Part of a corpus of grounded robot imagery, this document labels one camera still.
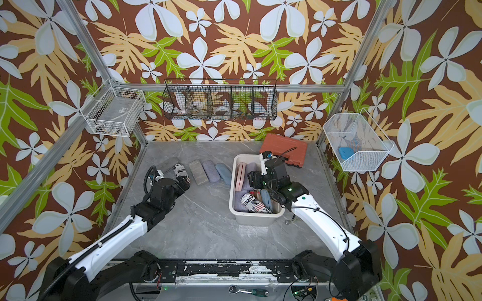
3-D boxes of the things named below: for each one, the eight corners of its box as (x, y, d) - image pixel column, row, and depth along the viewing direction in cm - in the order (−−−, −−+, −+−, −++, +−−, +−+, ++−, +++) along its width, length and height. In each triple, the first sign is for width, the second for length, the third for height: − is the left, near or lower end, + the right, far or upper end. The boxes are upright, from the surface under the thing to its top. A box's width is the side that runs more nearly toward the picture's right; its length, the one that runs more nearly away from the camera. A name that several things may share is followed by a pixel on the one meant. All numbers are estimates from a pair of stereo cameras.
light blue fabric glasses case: (227, 186, 102) (227, 183, 100) (215, 168, 110) (214, 165, 107) (235, 181, 104) (235, 178, 101) (222, 164, 112) (222, 161, 109)
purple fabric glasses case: (211, 184, 102) (210, 181, 100) (202, 165, 111) (201, 162, 109) (221, 180, 104) (221, 177, 102) (212, 161, 113) (211, 158, 110)
